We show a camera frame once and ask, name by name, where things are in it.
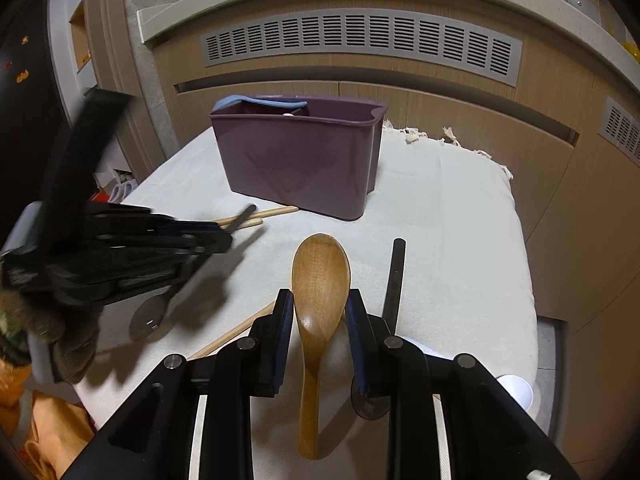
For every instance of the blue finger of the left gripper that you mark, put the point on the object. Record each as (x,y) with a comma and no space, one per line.
(206,232)
(191,254)

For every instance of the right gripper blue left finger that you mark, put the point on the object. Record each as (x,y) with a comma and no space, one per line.
(272,334)

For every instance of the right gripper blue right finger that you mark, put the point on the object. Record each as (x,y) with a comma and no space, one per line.
(366,334)

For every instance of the wooden spoon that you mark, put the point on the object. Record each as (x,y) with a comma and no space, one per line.
(320,287)

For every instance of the blue plastic spoon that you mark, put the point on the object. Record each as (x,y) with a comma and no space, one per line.
(281,104)

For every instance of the left gloved hand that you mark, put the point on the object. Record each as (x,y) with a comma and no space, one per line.
(71,333)

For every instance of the wooden chopstick upper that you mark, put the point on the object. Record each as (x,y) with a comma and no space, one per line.
(267,213)

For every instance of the wooden chopstick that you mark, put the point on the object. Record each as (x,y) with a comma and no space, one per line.
(267,213)
(235,226)

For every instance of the wooden chopstick diagonal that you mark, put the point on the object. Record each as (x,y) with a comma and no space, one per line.
(236,331)

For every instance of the wooden chopstick lower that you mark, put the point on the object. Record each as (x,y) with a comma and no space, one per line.
(235,226)

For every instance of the white cloth mat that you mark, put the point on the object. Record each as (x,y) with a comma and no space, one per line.
(466,288)

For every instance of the black refrigerator with magnets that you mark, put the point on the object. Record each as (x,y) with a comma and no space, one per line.
(32,113)

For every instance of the purple utensil holder box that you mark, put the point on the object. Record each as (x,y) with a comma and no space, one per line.
(323,160)

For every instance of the long grey vent grille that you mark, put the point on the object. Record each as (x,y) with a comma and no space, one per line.
(415,36)

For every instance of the small grey vent grille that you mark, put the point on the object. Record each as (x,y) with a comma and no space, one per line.
(621,129)

